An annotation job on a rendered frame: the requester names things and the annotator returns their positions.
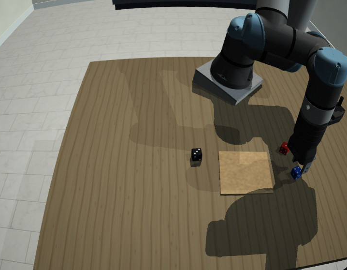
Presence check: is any blue die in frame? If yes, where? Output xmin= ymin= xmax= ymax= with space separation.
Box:
xmin=290 ymin=166 xmax=301 ymax=180

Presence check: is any red die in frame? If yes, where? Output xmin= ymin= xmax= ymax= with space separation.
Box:
xmin=279 ymin=142 xmax=289 ymax=155

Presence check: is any black die with white pips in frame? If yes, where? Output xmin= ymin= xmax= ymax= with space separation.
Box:
xmin=191 ymin=148 xmax=202 ymax=161

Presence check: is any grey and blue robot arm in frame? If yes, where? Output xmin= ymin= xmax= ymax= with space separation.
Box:
xmin=210 ymin=0 xmax=347 ymax=110

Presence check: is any tan flat mat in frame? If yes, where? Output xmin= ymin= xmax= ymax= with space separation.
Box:
xmin=218 ymin=151 xmax=273 ymax=195

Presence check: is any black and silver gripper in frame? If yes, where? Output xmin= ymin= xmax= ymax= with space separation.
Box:
xmin=287 ymin=96 xmax=345 ymax=175

